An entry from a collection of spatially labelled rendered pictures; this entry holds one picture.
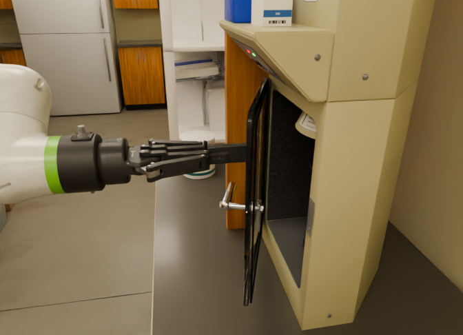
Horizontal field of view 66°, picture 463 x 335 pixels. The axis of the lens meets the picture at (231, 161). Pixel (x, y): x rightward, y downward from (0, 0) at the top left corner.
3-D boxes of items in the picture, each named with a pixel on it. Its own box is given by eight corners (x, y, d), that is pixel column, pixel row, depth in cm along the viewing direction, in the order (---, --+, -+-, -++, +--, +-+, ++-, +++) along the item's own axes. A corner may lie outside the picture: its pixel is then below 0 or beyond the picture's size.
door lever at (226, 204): (253, 191, 74) (253, 180, 73) (247, 216, 65) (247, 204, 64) (227, 189, 75) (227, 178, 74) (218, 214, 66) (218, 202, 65)
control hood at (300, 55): (269, 66, 82) (271, 19, 78) (327, 103, 53) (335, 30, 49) (218, 67, 80) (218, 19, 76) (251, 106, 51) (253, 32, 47)
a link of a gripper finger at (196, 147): (142, 169, 60) (142, 165, 61) (208, 163, 62) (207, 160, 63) (139, 147, 58) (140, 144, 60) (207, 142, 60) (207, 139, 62)
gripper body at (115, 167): (96, 150, 53) (160, 146, 54) (104, 131, 60) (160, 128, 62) (103, 195, 56) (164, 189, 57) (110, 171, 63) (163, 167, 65)
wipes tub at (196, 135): (213, 163, 146) (212, 128, 140) (218, 178, 134) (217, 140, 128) (180, 166, 144) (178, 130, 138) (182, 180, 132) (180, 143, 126)
